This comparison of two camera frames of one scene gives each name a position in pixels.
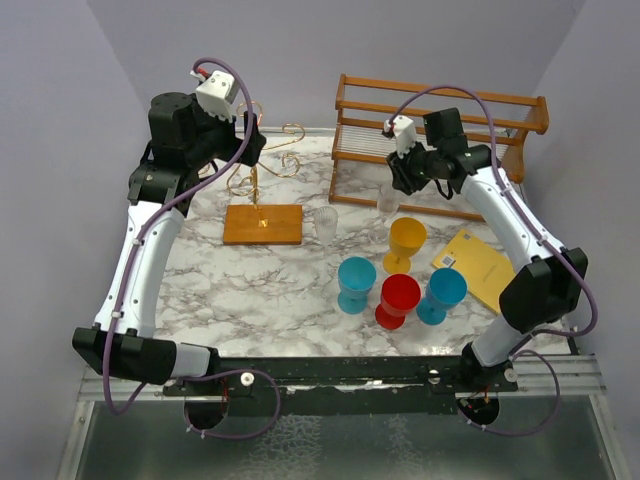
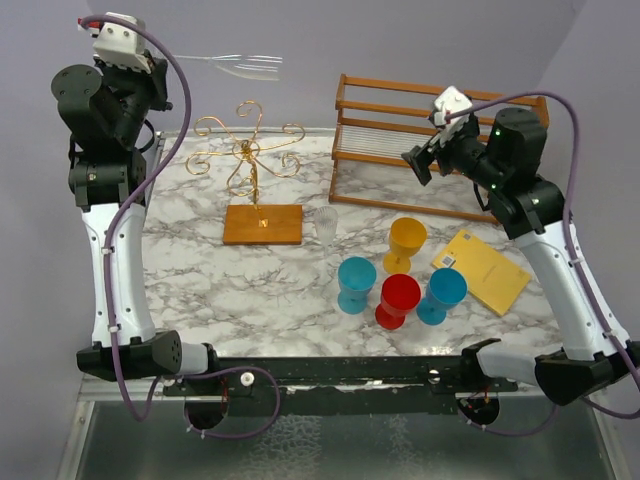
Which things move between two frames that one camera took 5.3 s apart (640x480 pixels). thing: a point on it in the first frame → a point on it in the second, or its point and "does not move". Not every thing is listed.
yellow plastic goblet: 405,237 does not move
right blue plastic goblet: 446,288 does not move
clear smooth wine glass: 388,203 → 244,66
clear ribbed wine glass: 326,221 does not move
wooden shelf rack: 415,149 does not move
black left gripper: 234,142 → 155,81
